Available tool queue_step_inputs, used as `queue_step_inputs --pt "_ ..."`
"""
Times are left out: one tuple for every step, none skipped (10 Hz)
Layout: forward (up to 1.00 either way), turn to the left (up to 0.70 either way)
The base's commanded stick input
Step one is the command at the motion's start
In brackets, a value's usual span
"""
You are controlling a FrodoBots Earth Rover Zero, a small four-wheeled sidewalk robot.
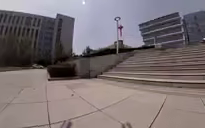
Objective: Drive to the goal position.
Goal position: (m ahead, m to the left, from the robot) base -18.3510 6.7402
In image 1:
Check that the white lamp pole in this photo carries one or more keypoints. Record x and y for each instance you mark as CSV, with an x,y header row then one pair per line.
x,y
117,33

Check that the red flag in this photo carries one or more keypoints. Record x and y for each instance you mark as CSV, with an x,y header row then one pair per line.
x,y
120,30

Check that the dark planter box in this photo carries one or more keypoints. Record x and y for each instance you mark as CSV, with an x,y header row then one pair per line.
x,y
60,70

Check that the white car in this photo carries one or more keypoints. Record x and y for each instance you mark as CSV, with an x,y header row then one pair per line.
x,y
37,66

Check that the robot's own part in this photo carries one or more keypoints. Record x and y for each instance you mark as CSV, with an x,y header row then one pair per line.
x,y
67,124
126,125

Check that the wide stone staircase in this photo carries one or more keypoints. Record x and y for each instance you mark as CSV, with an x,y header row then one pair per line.
x,y
170,66

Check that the dark striped building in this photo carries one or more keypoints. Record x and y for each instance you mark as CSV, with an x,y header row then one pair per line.
x,y
170,30

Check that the grey paved plaza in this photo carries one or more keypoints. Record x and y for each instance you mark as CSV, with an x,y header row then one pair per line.
x,y
30,96

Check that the large grey building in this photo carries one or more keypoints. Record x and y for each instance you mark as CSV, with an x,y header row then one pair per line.
x,y
23,33

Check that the row of trees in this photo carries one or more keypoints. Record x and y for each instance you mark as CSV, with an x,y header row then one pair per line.
x,y
13,53

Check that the low concrete wall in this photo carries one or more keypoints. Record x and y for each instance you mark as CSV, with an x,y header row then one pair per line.
x,y
93,65

